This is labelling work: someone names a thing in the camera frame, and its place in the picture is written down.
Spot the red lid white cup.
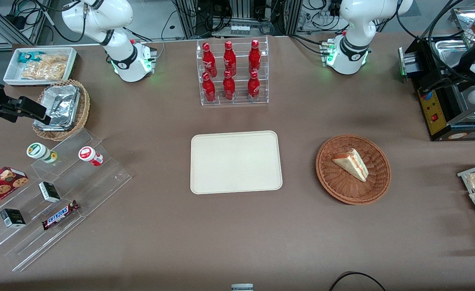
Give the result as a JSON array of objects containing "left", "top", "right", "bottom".
[{"left": 78, "top": 146, "right": 105, "bottom": 167}]

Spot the black hot food display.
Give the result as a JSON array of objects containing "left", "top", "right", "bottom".
[{"left": 398, "top": 6, "right": 475, "bottom": 142}]

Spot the aluminium frame rack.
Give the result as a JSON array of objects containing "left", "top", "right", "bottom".
[{"left": 173, "top": 0, "right": 304, "bottom": 39}]

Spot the beige plastic tray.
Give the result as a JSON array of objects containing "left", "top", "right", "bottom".
[{"left": 190, "top": 130, "right": 283, "bottom": 195}]

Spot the triangular sandwich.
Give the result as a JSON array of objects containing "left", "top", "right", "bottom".
[{"left": 331, "top": 148, "right": 369, "bottom": 183}]

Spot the teal snack packet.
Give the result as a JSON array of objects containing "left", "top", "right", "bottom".
[{"left": 17, "top": 51, "right": 44, "bottom": 64}]

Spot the Snickers chocolate bar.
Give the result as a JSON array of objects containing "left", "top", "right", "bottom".
[{"left": 42, "top": 200, "right": 80, "bottom": 231}]

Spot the clear bag of crackers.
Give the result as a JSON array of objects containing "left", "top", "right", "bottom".
[
  {"left": 21, "top": 61, "right": 67, "bottom": 81},
  {"left": 38, "top": 54, "right": 69, "bottom": 68}
]

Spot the brown wicker basket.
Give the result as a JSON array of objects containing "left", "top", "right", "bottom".
[{"left": 315, "top": 134, "right": 392, "bottom": 205}]

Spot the green lid white cup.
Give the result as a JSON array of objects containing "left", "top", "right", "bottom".
[{"left": 26, "top": 142, "right": 59, "bottom": 164}]

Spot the aluminium foil container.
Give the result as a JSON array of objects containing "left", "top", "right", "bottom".
[{"left": 33, "top": 84, "right": 81, "bottom": 131}]

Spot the white rectangular snack tray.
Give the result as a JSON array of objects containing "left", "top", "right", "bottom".
[{"left": 3, "top": 47, "right": 78, "bottom": 86}]

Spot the clear acrylic bottle rack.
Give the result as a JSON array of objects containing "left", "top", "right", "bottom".
[{"left": 196, "top": 36, "right": 270, "bottom": 107}]

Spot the red cola bottle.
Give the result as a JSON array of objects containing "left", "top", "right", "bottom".
[
  {"left": 247, "top": 71, "right": 261, "bottom": 100},
  {"left": 222, "top": 70, "right": 236, "bottom": 101},
  {"left": 248, "top": 39, "right": 262, "bottom": 76},
  {"left": 202, "top": 42, "right": 218, "bottom": 78},
  {"left": 223, "top": 41, "right": 237, "bottom": 77},
  {"left": 202, "top": 72, "right": 217, "bottom": 103}
]

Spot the black cable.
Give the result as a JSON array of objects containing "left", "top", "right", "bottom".
[{"left": 328, "top": 271, "right": 388, "bottom": 291}]

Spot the small black box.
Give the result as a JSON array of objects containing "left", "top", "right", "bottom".
[
  {"left": 0, "top": 209, "right": 27, "bottom": 229},
  {"left": 38, "top": 181, "right": 61, "bottom": 204}
]

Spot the light wicker basket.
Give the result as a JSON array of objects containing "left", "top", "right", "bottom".
[{"left": 32, "top": 79, "right": 91, "bottom": 141}]

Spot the clear acrylic stepped shelf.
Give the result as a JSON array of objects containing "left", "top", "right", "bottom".
[{"left": 0, "top": 127, "right": 133, "bottom": 272}]

